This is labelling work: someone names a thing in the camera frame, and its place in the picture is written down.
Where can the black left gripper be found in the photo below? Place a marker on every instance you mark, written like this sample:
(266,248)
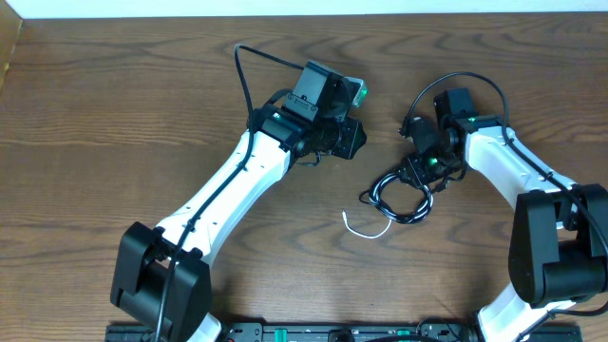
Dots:
(349,138)

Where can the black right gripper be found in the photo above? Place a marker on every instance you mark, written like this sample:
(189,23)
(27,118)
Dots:
(418,173)

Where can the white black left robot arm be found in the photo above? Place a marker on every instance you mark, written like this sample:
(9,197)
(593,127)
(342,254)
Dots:
(162,274)

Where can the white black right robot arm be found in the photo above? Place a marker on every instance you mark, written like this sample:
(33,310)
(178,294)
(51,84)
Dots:
(558,246)

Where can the wooden side panel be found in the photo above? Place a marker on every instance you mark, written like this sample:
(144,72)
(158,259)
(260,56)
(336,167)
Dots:
(10,28)

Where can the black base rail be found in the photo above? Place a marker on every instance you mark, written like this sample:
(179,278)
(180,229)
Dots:
(256,332)

